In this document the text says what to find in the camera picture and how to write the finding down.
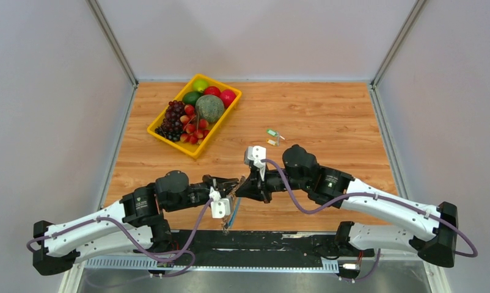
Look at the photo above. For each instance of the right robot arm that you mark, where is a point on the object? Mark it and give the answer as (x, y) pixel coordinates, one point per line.
(430, 231)

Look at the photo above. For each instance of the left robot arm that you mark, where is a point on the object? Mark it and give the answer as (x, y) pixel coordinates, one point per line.
(135, 222)

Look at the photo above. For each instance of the keyring bunch with blue tag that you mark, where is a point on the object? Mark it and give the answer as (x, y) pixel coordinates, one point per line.
(228, 220)

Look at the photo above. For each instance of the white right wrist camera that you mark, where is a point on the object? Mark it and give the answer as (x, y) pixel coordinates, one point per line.
(255, 156)

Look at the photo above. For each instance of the red apple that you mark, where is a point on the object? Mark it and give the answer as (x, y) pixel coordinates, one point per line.
(212, 90)

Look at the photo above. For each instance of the dark grape bunch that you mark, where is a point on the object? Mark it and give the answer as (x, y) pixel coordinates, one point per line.
(171, 128)

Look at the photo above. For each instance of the dark green lime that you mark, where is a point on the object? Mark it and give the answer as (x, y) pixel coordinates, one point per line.
(191, 97)

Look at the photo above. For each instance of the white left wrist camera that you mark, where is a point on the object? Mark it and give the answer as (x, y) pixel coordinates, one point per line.
(221, 205)

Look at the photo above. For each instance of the green key tag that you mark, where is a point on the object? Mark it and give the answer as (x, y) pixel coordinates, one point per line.
(272, 132)

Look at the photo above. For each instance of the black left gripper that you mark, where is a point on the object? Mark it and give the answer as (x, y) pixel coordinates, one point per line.
(220, 184)

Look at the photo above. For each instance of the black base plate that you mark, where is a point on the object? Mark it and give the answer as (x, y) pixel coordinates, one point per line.
(284, 249)

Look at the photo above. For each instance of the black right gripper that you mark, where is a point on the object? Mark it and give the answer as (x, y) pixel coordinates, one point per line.
(255, 188)

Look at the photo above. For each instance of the green cantaloupe melon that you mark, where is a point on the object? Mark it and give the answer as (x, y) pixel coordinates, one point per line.
(210, 107)

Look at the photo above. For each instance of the pink red fruit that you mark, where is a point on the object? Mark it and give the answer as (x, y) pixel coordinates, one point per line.
(227, 96)

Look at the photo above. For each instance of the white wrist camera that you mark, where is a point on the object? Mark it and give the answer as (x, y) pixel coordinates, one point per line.
(255, 156)
(221, 205)

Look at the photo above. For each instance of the yellow plastic fruit tray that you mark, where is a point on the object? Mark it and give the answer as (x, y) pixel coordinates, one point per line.
(195, 151)

